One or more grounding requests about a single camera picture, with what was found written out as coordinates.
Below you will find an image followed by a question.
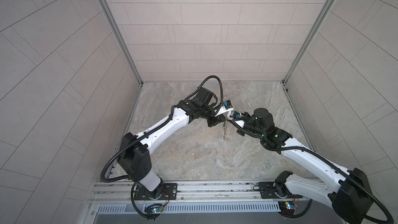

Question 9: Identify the metal key holder plate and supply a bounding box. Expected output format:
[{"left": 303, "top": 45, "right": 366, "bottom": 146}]
[{"left": 222, "top": 121, "right": 228, "bottom": 141}]

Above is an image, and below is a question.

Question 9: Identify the perforated vent strip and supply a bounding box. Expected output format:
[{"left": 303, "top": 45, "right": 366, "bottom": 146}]
[{"left": 97, "top": 202, "right": 281, "bottom": 214}]

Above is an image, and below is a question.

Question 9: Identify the right black corrugated cable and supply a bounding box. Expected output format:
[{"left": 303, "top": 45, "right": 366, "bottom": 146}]
[{"left": 231, "top": 116, "right": 395, "bottom": 224}]

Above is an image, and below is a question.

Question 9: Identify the aluminium mounting rail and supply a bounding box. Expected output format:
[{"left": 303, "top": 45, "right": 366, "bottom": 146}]
[{"left": 89, "top": 176, "right": 332, "bottom": 206}]

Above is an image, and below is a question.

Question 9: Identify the circuit board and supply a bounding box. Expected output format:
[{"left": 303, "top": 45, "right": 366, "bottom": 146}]
[
  {"left": 145, "top": 204, "right": 164, "bottom": 215},
  {"left": 278, "top": 201, "right": 296, "bottom": 217}
]

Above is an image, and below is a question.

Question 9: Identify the left circuit board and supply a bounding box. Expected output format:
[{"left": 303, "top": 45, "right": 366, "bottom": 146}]
[{"left": 145, "top": 204, "right": 164, "bottom": 215}]

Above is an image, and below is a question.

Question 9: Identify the right circuit board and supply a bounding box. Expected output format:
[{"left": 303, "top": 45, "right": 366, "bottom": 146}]
[{"left": 278, "top": 201, "right": 296, "bottom": 217}]

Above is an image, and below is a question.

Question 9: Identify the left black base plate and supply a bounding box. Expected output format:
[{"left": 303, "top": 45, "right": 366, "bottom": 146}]
[{"left": 133, "top": 183, "right": 178, "bottom": 201}]

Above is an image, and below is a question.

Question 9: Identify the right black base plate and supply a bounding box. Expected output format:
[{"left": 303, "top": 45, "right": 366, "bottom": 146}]
[{"left": 253, "top": 182, "right": 295, "bottom": 199}]

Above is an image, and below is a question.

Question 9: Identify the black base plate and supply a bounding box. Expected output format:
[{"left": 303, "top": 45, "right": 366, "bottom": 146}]
[
  {"left": 253, "top": 182, "right": 295, "bottom": 199},
  {"left": 133, "top": 183, "right": 178, "bottom": 201}
]

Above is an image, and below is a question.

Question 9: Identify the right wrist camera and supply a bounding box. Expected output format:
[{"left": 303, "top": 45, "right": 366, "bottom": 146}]
[{"left": 227, "top": 111, "right": 246, "bottom": 128}]

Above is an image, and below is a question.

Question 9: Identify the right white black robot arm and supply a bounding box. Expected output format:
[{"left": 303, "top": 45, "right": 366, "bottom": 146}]
[{"left": 228, "top": 108, "right": 376, "bottom": 224}]

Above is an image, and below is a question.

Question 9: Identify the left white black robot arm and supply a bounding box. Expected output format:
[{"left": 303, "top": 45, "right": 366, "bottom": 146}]
[{"left": 117, "top": 88, "right": 233, "bottom": 199}]

